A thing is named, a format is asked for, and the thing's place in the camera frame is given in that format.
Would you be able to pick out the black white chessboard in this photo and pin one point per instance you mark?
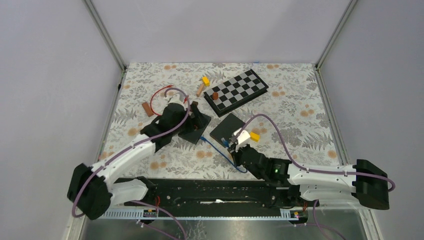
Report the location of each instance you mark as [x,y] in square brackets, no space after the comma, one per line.
[235,92]

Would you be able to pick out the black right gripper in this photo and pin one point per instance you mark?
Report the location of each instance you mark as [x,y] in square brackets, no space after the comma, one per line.
[235,155]

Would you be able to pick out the right aluminium frame post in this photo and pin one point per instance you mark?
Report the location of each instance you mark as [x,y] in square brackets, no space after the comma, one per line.
[334,36]

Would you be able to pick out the yellow block on mat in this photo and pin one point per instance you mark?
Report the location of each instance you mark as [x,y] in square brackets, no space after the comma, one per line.
[254,136]

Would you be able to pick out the floral table mat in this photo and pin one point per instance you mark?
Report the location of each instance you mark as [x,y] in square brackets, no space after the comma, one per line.
[290,118]

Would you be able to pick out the brown round chess piece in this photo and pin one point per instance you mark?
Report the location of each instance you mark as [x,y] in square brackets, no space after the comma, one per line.
[215,96]

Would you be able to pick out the aluminium frame post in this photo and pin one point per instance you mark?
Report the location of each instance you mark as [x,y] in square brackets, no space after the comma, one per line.
[334,36]
[104,33]

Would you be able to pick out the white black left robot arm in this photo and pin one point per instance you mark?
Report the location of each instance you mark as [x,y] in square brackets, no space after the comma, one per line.
[93,189]

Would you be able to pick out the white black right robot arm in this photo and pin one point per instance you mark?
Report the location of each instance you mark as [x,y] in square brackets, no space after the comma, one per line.
[362,182]

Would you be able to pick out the yellow block near chessboard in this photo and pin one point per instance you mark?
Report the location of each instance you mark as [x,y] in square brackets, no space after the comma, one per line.
[206,81]

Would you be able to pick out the black network switch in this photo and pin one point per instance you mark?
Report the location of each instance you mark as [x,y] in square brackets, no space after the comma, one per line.
[194,127]
[225,129]

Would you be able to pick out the light wooden block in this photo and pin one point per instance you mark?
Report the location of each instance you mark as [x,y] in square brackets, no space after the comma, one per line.
[200,90]

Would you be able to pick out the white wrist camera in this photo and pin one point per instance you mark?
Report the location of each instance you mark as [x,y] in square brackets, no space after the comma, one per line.
[240,137]
[177,98]

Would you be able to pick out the reddish brown wooden block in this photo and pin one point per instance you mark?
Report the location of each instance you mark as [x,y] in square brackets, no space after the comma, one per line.
[147,109]

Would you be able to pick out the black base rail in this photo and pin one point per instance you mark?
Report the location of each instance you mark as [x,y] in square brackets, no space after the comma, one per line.
[221,198]

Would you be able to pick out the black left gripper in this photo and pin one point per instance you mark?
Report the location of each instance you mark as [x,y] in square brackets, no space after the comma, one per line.
[185,113]

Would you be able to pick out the left aluminium frame post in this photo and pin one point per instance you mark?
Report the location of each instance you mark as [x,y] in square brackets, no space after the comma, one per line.
[104,33]

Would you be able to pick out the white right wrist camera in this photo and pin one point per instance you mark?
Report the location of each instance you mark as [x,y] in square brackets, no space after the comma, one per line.
[240,137]

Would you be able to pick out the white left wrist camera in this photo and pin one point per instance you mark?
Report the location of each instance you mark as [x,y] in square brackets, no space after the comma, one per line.
[177,98]

